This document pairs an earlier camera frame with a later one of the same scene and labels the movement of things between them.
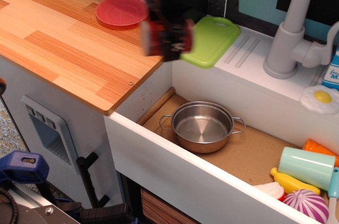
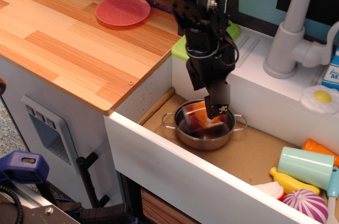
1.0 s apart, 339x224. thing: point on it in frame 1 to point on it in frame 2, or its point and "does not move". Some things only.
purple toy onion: (309, 203) does not move
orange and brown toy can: (151, 33) to (195, 117)
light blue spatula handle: (333, 194) does not move
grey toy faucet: (288, 47) does not move
